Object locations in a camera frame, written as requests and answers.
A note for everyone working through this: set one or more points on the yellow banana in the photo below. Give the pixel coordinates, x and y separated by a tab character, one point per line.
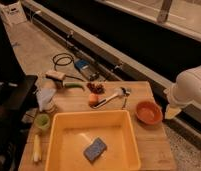
37	154

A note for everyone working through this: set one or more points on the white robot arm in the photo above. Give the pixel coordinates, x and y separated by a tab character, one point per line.
183	92

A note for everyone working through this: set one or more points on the red bowl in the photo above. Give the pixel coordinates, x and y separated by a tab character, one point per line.
148	112

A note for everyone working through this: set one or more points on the red grapes bunch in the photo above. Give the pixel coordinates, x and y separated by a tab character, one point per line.
96	88

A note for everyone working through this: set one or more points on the blue electronic box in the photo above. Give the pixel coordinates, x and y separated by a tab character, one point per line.
86	69

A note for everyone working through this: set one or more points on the metal spoon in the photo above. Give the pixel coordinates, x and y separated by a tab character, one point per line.
127	92

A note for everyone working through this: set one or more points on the green cucumber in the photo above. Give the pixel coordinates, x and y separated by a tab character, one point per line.
73	85

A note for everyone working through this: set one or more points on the yellow plastic tub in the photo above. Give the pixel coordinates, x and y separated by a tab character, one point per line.
73	132

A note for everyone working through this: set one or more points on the blue sponge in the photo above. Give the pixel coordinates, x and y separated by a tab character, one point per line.
94	151

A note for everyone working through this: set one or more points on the green cup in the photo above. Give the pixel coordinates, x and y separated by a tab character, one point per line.
42	122

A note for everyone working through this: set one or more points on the black side furniture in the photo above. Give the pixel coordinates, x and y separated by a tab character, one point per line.
16	97

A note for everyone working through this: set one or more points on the white box with label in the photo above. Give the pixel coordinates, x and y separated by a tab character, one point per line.
13	13

